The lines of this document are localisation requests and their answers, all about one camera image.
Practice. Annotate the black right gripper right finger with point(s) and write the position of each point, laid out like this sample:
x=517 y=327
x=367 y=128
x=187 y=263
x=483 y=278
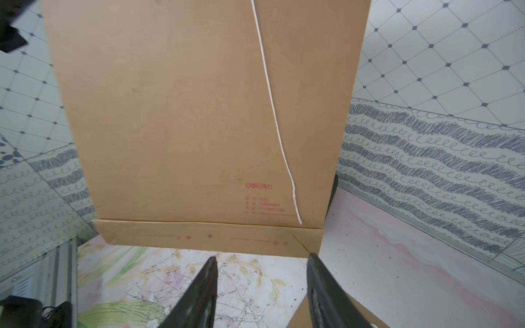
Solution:
x=318 y=275

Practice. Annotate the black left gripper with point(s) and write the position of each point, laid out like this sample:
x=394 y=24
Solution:
x=11 y=39

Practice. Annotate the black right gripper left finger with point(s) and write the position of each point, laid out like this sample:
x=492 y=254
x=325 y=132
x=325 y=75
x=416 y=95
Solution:
x=196 y=308

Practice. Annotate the brown kraft file bag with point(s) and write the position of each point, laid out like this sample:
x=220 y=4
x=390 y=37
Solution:
x=329 y=308
x=208 y=125

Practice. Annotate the aluminium mounting rail frame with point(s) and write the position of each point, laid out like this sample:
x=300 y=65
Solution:
x=42 y=293

